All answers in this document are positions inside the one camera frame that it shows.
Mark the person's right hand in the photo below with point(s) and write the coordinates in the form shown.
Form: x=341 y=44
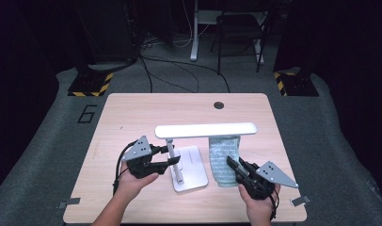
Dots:
x=259 y=210

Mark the black yellow striped stand base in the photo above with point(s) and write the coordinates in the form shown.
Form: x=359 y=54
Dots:
x=88 y=83
x=299 y=84

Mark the person's left hand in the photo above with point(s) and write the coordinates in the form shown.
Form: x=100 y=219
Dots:
x=131 y=186

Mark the white desk lamp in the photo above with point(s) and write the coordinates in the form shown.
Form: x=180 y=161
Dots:
x=204 y=130

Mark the black folding chair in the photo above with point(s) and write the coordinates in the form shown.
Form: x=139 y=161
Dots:
x=239 y=28

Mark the grey tape strip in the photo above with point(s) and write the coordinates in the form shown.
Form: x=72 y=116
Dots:
x=69 y=202
x=300 y=201

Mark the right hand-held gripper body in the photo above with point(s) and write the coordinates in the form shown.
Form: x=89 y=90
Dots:
x=258 y=185

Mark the dark curtain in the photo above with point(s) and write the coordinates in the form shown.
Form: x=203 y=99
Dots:
x=352 y=62
x=23 y=62

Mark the white desk frame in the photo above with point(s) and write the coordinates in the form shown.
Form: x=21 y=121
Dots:
x=194 y=37

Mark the dark cabinet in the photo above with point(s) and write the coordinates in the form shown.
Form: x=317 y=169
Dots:
x=107 y=31

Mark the light green fluffy cloth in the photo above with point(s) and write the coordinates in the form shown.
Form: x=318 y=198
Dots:
x=222 y=153

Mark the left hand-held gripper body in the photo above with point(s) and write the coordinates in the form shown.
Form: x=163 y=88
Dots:
x=140 y=164

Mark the black tape floor marking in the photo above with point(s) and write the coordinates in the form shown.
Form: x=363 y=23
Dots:
x=85 y=122

